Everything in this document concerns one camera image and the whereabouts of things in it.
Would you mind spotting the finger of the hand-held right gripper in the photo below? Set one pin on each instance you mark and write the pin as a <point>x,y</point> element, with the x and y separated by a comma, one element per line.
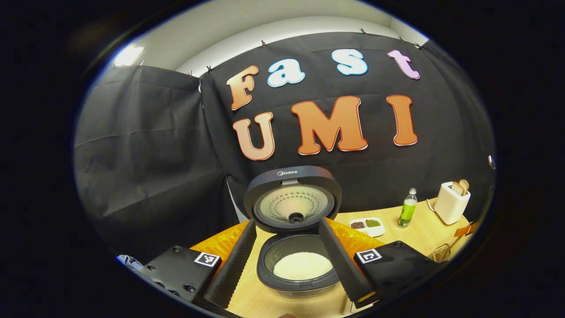
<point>467,229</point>

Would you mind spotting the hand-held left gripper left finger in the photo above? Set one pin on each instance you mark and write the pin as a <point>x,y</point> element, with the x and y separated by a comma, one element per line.
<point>231,269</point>

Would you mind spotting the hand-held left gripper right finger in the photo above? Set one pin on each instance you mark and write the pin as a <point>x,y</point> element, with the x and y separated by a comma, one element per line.
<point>344,265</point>

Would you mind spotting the white rice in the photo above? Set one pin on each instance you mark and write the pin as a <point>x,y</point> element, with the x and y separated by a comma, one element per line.
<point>302,266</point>

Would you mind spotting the black and silver rice cooker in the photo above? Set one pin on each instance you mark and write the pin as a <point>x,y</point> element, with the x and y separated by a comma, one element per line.
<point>293,207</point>

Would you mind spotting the white toaster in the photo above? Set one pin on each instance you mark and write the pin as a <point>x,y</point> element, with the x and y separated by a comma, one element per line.
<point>450,207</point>

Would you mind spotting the toast bread slice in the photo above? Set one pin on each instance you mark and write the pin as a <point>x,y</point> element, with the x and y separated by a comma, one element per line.
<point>457,189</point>
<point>464,185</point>

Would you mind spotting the white divided dish with beans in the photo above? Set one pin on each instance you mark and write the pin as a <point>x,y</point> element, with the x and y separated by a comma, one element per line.
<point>367,226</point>

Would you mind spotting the green label plastic bottle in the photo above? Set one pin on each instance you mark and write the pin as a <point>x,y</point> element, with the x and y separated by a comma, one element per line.
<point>407,212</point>

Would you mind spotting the blue cloth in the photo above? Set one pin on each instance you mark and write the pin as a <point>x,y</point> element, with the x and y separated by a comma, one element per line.
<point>130,261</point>

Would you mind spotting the black backdrop cloth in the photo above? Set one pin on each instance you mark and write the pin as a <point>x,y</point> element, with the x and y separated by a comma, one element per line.
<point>154,154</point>

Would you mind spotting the ceiling light panel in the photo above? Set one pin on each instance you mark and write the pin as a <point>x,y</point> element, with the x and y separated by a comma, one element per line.
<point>129,55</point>

